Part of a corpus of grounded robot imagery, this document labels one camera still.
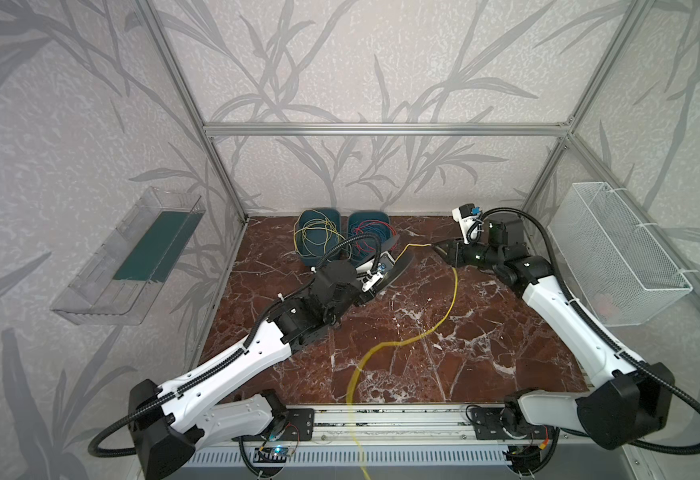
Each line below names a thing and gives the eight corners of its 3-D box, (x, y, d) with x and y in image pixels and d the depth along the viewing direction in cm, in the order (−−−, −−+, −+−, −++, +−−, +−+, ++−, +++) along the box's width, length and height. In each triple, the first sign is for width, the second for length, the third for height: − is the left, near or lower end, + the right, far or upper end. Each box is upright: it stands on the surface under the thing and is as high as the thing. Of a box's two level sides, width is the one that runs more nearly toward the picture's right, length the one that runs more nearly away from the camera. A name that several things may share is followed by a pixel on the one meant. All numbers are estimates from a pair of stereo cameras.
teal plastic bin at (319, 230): (292, 265, 108) (289, 257, 104) (302, 216, 124) (300, 207, 120) (337, 265, 108) (336, 257, 104) (342, 216, 124) (341, 207, 120)
